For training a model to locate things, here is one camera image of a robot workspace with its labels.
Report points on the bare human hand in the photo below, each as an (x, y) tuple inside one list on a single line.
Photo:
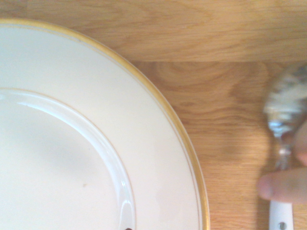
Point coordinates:
[(285, 187)]

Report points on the white plate with gold rim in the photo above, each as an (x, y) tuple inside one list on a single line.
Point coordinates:
[(72, 134)]

